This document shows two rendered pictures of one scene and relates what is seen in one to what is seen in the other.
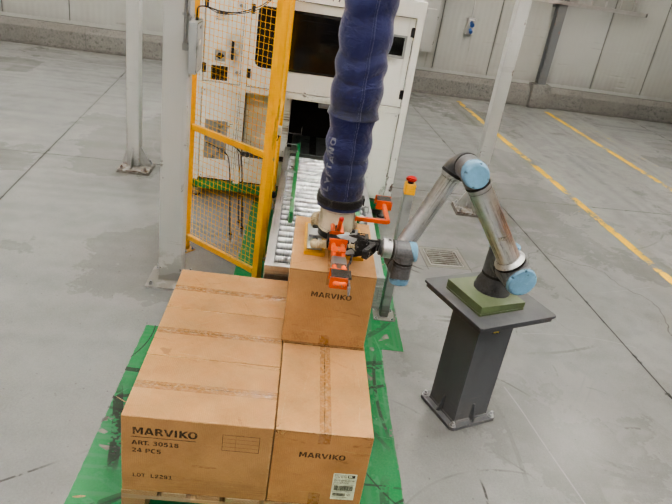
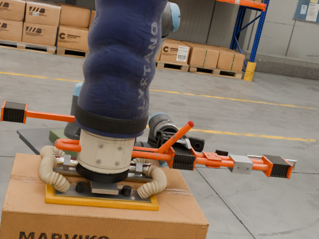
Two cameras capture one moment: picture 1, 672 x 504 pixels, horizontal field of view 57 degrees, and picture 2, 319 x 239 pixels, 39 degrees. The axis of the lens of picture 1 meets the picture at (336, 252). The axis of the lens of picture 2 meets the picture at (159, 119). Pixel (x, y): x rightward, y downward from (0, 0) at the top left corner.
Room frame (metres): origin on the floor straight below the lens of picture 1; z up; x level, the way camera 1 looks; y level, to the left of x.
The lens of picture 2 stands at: (2.89, 1.36, 1.61)
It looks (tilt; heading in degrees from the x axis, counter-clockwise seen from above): 17 degrees down; 260
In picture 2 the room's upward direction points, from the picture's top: 11 degrees clockwise
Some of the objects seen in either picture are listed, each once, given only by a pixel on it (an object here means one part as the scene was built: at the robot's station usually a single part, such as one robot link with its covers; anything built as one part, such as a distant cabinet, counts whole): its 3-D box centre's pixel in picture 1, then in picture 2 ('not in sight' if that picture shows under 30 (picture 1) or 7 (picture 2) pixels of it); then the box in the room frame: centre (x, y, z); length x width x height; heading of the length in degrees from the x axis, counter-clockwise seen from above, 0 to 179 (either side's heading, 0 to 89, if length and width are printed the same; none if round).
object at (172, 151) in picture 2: (337, 241); (180, 156); (2.55, 0.00, 1.08); 0.10 x 0.08 x 0.06; 95
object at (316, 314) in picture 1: (327, 279); (96, 238); (2.78, 0.02, 0.75); 0.60 x 0.40 x 0.40; 5
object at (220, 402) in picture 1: (258, 373); not in sight; (2.45, 0.28, 0.34); 1.20 x 1.00 x 0.40; 5
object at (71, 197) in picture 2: (314, 235); (103, 192); (2.79, 0.12, 0.97); 0.34 x 0.10 x 0.05; 5
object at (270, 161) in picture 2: (338, 278); (276, 167); (2.20, -0.03, 1.08); 0.08 x 0.07 x 0.05; 5
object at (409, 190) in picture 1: (396, 252); not in sight; (3.75, -0.40, 0.50); 0.07 x 0.07 x 1.00; 5
